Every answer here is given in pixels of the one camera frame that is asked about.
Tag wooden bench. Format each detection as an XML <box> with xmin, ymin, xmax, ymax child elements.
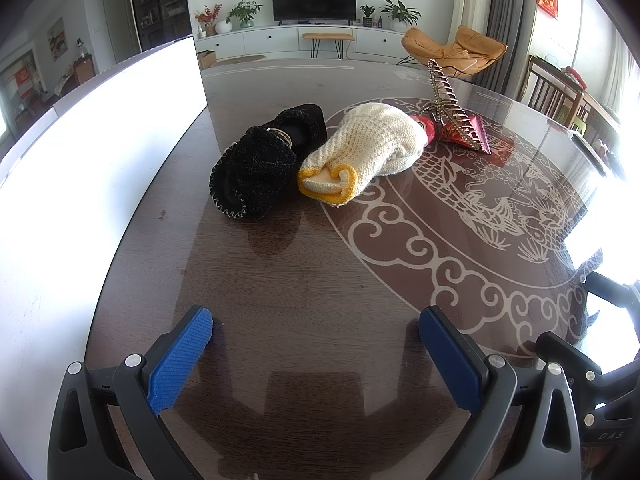
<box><xmin>302</xmin><ymin>33</ymin><xmax>356</xmax><ymax>60</ymax></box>

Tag framed wall painting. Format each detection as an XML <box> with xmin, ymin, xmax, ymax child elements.
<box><xmin>47</xmin><ymin>16</ymin><xmax>67</xmax><ymax>62</ymax></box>

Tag dark wooden patterned desktop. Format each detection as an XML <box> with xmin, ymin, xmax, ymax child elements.
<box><xmin>82</xmin><ymin>55</ymin><xmax>640</xmax><ymax>480</ymax></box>

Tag white door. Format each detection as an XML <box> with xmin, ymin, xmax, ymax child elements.
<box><xmin>101</xmin><ymin>0</ymin><xmax>138</xmax><ymax>63</ymax></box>

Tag black television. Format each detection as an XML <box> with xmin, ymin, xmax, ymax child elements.
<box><xmin>271</xmin><ymin>0</ymin><xmax>358</xmax><ymax>23</ymax></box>

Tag white television cabinet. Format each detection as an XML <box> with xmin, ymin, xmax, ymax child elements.
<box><xmin>195</xmin><ymin>25</ymin><xmax>416</xmax><ymax>61</ymax></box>

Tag dark wooden chair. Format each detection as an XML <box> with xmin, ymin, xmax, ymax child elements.
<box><xmin>522</xmin><ymin>55</ymin><xmax>586</xmax><ymax>121</ymax></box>

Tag orange lounge chair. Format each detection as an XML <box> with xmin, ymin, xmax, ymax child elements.
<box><xmin>397</xmin><ymin>25</ymin><xmax>508</xmax><ymax>78</ymax></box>

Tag green potted plant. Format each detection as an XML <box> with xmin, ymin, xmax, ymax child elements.
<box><xmin>226</xmin><ymin>0</ymin><xmax>263</xmax><ymax>29</ymax></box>

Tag large leafy potted plant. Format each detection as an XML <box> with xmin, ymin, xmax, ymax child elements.
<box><xmin>379</xmin><ymin>0</ymin><xmax>422</xmax><ymax>32</ymax></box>

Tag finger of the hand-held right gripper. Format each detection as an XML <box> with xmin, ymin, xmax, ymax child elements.
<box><xmin>584</xmin><ymin>270</ymin><xmax>640</xmax><ymax>311</ymax></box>
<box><xmin>535</xmin><ymin>331</ymin><xmax>640</xmax><ymax>461</ymax></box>

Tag white curtain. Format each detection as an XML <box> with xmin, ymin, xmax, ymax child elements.
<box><xmin>447</xmin><ymin>0</ymin><xmax>496</xmax><ymax>51</ymax></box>

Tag red packet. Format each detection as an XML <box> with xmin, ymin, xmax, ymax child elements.
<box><xmin>410</xmin><ymin>112</ymin><xmax>513</xmax><ymax>166</ymax></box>

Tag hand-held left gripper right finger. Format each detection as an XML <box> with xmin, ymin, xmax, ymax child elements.
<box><xmin>418</xmin><ymin>305</ymin><xmax>583</xmax><ymax>480</ymax></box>

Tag red flower plant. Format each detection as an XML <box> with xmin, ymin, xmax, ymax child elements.
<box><xmin>195</xmin><ymin>4</ymin><xmax>223</xmax><ymax>36</ymax></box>

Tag bronze hair claw clip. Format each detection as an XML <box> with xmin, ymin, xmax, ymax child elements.
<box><xmin>419</xmin><ymin>59</ymin><xmax>493</xmax><ymax>153</ymax></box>

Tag black knit glove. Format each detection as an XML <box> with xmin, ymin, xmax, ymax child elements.
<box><xmin>210</xmin><ymin>103</ymin><xmax>328</xmax><ymax>221</ymax></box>

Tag dark display cabinet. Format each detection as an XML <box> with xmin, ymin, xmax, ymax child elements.
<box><xmin>127</xmin><ymin>0</ymin><xmax>193</xmax><ymax>53</ymax></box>

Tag brown side cabinet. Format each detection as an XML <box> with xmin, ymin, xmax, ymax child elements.
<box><xmin>72</xmin><ymin>52</ymin><xmax>96</xmax><ymax>86</ymax></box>

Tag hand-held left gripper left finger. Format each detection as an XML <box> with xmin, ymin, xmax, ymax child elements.
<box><xmin>47</xmin><ymin>304</ymin><xmax>215</xmax><ymax>480</ymax></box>

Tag grey curtain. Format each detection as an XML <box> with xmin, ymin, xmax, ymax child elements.
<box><xmin>475</xmin><ymin>0</ymin><xmax>538</xmax><ymax>96</ymax></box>

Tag cream knit glove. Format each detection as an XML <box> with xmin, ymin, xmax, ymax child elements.
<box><xmin>297</xmin><ymin>102</ymin><xmax>431</xmax><ymax>208</ymax></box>

